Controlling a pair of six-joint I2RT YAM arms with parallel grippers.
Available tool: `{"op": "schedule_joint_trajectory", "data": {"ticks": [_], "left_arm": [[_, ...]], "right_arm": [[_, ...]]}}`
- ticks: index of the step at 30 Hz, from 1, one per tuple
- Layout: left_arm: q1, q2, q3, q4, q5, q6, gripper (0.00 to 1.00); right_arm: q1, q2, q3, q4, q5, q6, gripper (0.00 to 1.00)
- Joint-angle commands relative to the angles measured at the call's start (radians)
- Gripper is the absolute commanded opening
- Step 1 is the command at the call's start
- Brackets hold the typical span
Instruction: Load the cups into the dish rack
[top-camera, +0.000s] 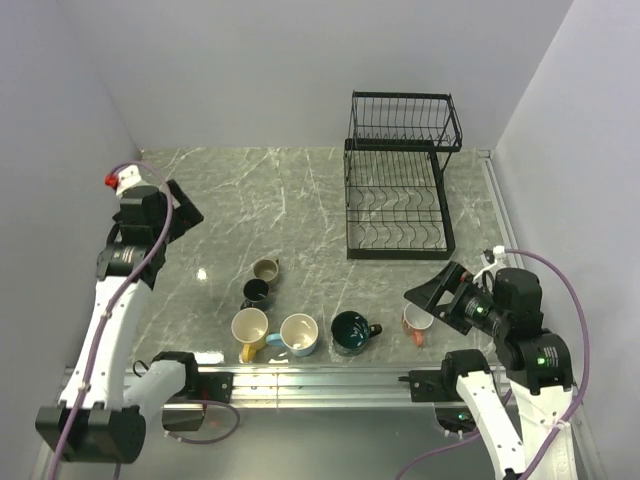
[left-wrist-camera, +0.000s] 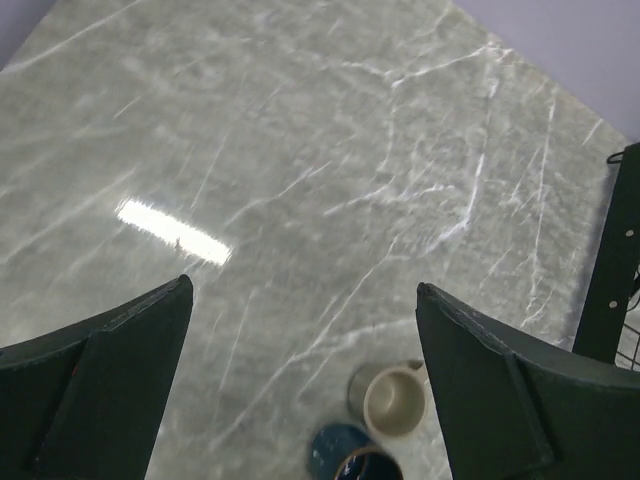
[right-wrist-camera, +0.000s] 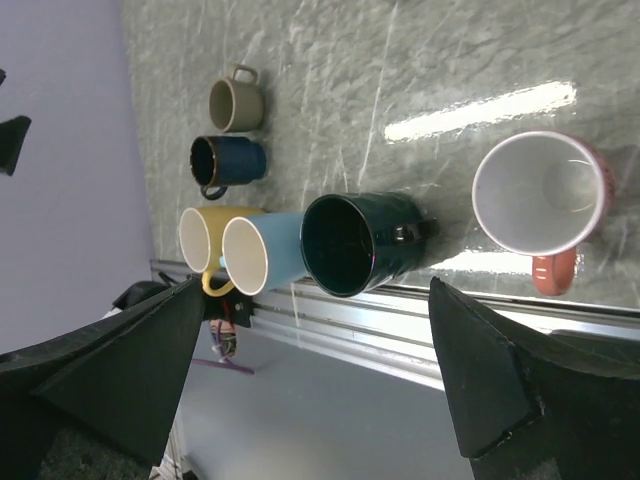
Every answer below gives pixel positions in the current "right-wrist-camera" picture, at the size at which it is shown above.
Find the beige ceramic mug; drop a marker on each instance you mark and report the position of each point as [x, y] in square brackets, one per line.
[236, 103]

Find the yellow ceramic mug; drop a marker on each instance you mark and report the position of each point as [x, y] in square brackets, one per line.
[200, 235]

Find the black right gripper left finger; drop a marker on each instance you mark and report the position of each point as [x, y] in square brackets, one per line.
[99, 402]

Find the pink ceramic mug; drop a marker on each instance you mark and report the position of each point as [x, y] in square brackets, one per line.
[540, 194]

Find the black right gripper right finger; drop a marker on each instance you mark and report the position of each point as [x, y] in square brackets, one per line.
[526, 405]

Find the dark blue ceramic mug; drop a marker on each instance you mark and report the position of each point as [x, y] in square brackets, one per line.
[219, 162]

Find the dark green ceramic mug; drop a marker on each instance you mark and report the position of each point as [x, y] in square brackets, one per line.
[352, 243]

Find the light blue ceramic mug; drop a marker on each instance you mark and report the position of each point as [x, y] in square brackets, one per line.
[263, 252]

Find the aluminium mounting rail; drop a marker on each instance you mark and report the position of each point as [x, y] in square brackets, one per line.
[388, 329]

